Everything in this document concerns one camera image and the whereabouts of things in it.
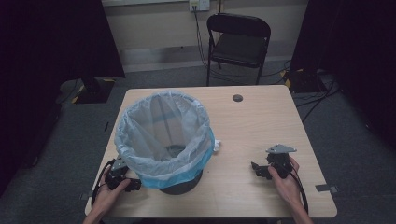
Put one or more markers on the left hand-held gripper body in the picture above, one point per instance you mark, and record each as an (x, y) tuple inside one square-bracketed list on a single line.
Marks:
[(117, 169)]

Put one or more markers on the bin with blue liner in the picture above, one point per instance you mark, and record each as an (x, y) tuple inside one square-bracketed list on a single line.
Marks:
[(165, 137)]

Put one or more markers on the person's left hand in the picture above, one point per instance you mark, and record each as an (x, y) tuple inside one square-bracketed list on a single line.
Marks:
[(107, 196)]

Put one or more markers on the dark grey trash can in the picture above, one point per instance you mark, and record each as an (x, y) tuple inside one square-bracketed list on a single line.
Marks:
[(183, 186)]

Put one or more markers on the person's right hand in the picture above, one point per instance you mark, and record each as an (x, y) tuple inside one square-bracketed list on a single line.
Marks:
[(287, 186)]

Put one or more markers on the black box with yellow stripes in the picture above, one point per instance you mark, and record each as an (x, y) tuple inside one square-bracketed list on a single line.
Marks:
[(306, 81)]

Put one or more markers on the black folding chair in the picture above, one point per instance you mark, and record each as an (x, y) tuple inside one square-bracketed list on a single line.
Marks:
[(238, 46)]

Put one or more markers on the black stand base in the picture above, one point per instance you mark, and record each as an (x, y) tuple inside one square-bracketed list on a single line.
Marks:
[(93, 90)]

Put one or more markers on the crumpled white paper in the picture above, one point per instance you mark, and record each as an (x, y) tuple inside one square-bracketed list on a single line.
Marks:
[(217, 145)]

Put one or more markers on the white wall outlet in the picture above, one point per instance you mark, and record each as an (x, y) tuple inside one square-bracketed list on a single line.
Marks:
[(199, 4)]

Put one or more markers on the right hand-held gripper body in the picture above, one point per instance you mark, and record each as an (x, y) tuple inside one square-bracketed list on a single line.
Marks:
[(280, 160)]

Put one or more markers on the grey round table grommet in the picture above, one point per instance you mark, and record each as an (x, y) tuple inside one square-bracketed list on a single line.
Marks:
[(237, 98)]

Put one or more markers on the black curtain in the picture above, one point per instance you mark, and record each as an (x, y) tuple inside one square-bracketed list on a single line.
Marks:
[(46, 62), (351, 46)]

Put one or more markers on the grey tape strip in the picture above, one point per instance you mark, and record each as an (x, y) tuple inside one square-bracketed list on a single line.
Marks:
[(326, 188), (86, 196)]

